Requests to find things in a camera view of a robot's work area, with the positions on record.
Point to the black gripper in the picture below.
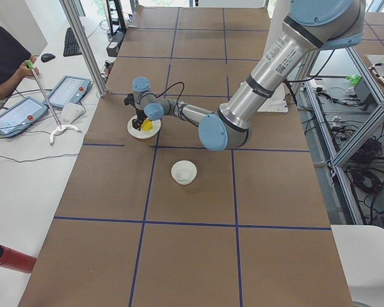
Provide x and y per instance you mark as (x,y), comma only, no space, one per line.
(139,115)

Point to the yellow lemon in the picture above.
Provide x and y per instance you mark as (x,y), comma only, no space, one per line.
(148,125)

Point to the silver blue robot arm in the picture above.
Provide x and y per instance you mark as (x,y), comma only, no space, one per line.
(309,26)

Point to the white round plate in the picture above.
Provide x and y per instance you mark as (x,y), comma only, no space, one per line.
(143,134)

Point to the white bowl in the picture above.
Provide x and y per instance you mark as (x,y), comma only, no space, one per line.
(183,172)

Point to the white crumpled cloth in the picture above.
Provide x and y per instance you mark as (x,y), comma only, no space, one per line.
(71,112)

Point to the far teach pendant tablet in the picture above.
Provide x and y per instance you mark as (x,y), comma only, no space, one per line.
(69,89)

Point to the teach pendant tablet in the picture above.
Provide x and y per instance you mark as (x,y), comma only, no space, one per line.
(21,116)
(69,89)

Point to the black power strip box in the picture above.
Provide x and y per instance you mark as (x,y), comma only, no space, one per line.
(115,44)

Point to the black keyboard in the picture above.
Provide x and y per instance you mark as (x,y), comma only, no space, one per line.
(71,46)

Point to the brown paper table cover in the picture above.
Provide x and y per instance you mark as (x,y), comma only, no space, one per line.
(250,230)

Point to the black computer mouse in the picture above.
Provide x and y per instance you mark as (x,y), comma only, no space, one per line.
(46,57)

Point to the near teach pendant tablet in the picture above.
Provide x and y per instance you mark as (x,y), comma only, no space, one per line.
(21,116)

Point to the person in black shirt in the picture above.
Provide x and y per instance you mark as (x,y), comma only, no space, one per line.
(13,68)

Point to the red cylinder tube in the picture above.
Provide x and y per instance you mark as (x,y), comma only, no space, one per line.
(15,260)

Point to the grey box green object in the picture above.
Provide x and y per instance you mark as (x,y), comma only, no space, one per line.
(359,89)

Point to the white chair corner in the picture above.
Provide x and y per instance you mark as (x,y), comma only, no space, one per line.
(361,251)

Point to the metal reach stick green handle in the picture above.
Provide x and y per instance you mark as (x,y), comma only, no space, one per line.
(60,127)

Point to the grey aluminium frame post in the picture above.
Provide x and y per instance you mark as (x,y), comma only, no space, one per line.
(89,58)

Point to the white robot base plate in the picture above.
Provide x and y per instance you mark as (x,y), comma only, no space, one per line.
(277,103)

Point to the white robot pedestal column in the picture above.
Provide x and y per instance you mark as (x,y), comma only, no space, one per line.
(278,10)

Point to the aluminium frame rack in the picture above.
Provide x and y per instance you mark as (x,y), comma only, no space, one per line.
(345,136)

